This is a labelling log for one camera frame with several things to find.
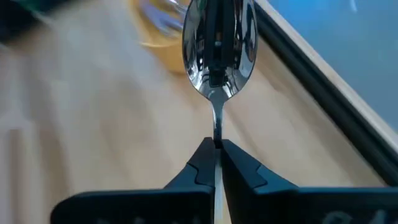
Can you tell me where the black aluminium table frame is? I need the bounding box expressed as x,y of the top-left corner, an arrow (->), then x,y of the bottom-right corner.
253,0 -> 398,187

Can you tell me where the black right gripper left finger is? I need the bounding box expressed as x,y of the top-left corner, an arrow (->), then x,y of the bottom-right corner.
51,137 -> 216,224

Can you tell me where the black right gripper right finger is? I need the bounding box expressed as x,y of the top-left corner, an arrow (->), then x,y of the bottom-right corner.
221,139 -> 398,224

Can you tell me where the yellow plastic bin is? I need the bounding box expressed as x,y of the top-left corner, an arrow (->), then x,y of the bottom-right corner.
129,0 -> 200,75

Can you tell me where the purple-handled silver spoon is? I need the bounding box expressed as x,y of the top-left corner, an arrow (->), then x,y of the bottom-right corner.
139,0 -> 187,37
182,0 -> 259,224

